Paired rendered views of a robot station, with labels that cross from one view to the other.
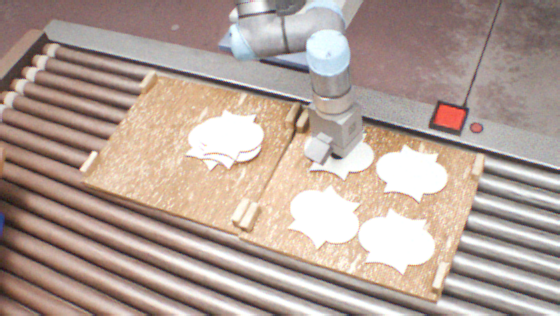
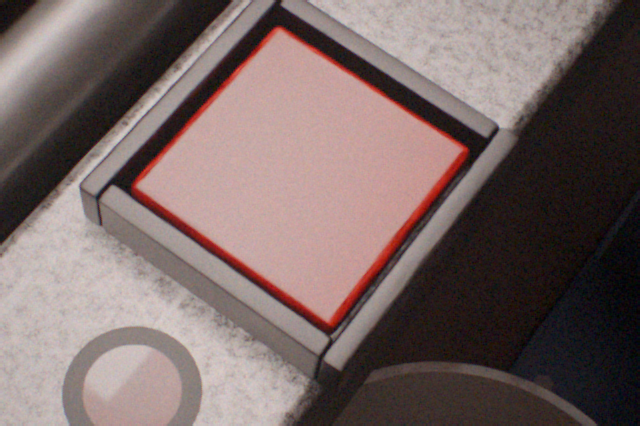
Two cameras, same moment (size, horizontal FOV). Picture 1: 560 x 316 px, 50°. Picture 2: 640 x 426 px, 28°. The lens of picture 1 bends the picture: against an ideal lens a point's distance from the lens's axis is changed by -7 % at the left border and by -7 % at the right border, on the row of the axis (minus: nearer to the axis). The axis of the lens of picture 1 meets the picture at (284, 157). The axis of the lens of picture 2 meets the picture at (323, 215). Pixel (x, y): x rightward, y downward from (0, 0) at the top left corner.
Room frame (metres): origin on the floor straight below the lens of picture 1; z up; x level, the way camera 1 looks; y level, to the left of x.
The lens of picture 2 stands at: (0.88, -0.52, 1.20)
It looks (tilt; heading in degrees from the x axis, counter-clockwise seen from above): 64 degrees down; 83
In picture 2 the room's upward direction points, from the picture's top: 10 degrees clockwise
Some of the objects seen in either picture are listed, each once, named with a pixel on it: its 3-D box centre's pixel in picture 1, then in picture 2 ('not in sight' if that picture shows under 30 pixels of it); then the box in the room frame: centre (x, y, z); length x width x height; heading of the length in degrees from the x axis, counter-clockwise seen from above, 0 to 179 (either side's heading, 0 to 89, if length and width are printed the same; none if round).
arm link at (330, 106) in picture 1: (331, 93); not in sight; (0.85, -0.11, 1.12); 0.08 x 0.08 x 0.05
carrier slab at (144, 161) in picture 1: (191, 146); not in sight; (0.96, 0.20, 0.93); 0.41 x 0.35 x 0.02; 57
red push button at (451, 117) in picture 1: (449, 118); (301, 179); (0.89, -0.38, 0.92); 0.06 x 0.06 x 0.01; 56
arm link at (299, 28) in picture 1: (316, 30); not in sight; (0.95, -0.11, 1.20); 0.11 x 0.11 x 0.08; 82
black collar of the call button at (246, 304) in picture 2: (449, 118); (302, 176); (0.89, -0.38, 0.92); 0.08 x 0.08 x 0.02; 56
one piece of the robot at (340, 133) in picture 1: (327, 127); not in sight; (0.83, -0.09, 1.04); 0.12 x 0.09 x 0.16; 130
